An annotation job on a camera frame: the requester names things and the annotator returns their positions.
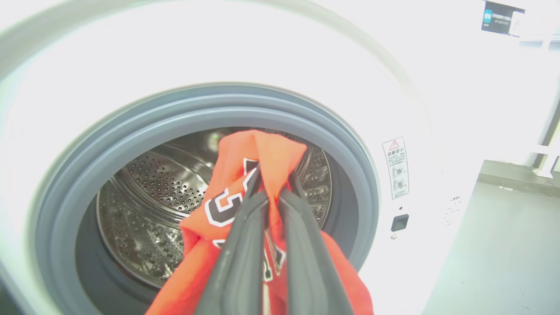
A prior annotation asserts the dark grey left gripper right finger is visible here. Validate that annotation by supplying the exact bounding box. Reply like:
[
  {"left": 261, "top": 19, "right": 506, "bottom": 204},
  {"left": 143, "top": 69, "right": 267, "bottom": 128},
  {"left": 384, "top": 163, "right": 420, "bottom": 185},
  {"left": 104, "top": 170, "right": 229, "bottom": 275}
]
[{"left": 278, "top": 171, "right": 355, "bottom": 315}]

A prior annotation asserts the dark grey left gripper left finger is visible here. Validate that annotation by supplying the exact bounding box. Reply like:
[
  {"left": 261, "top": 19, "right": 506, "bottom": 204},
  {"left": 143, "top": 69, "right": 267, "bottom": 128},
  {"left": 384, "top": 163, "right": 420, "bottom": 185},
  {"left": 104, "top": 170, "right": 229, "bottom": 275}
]
[{"left": 194, "top": 164, "right": 270, "bottom": 315}]

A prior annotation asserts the red jersey with black numbers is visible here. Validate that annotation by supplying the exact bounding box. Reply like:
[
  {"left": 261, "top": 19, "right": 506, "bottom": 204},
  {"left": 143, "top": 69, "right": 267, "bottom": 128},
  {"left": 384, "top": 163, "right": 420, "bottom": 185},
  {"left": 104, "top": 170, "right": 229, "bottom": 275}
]
[{"left": 145, "top": 129, "right": 375, "bottom": 315}]

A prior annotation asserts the white front-load washing machine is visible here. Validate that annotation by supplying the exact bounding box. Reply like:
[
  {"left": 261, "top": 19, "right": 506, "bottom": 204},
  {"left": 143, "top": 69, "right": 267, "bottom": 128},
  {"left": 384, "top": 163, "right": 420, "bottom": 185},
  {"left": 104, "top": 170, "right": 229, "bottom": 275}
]
[{"left": 0, "top": 0, "right": 560, "bottom": 315}]

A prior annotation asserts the perforated steel washer drum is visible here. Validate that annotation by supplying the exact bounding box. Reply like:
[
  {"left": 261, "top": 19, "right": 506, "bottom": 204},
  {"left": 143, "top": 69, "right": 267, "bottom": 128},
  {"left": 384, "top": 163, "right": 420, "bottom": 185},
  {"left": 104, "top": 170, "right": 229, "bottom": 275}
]
[{"left": 96, "top": 128, "right": 333, "bottom": 289}]

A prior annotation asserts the white warning sticker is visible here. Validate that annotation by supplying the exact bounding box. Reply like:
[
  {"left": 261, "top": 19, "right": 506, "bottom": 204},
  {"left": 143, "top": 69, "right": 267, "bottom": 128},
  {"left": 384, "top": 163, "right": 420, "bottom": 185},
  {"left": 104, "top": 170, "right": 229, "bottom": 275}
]
[{"left": 382, "top": 136, "right": 410, "bottom": 200}]

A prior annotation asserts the grey rubber door gasket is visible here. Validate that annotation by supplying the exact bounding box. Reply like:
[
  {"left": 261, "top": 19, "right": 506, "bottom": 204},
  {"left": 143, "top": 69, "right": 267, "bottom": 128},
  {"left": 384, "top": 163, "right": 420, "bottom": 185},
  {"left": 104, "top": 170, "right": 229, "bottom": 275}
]
[{"left": 34, "top": 85, "right": 380, "bottom": 315}]

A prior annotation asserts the dark blue label sticker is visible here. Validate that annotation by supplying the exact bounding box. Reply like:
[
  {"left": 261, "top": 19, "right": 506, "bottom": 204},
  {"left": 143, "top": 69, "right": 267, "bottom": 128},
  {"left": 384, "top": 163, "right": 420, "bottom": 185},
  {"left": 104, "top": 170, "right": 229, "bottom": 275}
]
[{"left": 481, "top": 1, "right": 525, "bottom": 35}]

